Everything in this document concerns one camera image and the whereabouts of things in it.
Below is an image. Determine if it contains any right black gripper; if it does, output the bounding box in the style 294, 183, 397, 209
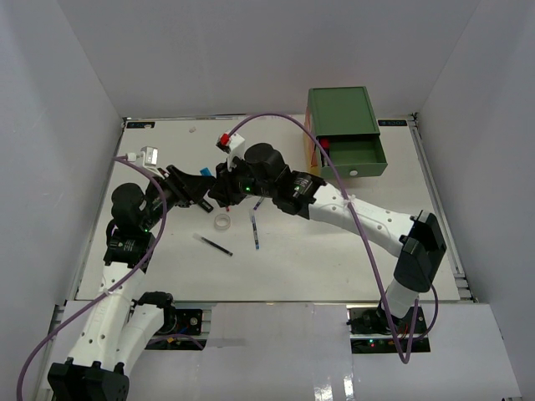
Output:
209, 155, 276, 206

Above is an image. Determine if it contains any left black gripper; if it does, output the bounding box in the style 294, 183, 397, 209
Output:
140, 165, 217, 231

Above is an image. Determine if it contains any pink highlighter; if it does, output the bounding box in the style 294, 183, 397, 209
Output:
318, 138, 330, 166

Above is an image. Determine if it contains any green drawer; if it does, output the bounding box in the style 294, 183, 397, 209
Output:
319, 134, 388, 179

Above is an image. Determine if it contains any orange highlighter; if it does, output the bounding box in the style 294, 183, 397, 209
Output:
199, 200, 213, 213

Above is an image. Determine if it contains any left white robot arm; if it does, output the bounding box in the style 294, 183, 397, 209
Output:
48, 165, 215, 400

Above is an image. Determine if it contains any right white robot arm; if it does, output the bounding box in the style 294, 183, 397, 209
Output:
208, 138, 446, 333

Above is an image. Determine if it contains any purple pen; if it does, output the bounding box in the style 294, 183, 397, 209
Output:
252, 197, 265, 211

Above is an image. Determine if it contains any blue pen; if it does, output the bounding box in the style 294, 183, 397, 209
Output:
249, 209, 260, 251

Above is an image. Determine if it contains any small clear tape roll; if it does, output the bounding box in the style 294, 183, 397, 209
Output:
214, 214, 232, 231

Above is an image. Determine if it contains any black pen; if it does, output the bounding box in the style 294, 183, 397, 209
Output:
192, 233, 233, 257

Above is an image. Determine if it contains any green drawer cabinet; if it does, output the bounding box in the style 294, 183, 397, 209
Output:
306, 86, 380, 140

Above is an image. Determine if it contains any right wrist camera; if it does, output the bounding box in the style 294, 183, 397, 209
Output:
216, 133, 245, 171

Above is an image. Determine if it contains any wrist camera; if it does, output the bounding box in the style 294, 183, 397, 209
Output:
125, 146, 161, 175
216, 133, 245, 171

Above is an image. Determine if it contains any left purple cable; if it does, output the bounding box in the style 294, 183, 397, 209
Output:
16, 155, 168, 401

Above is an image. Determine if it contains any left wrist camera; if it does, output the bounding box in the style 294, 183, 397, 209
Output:
125, 146, 161, 175

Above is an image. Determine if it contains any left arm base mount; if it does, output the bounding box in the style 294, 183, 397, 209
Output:
145, 308, 207, 351

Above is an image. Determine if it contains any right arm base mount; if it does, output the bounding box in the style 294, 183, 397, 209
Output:
346, 307, 431, 355

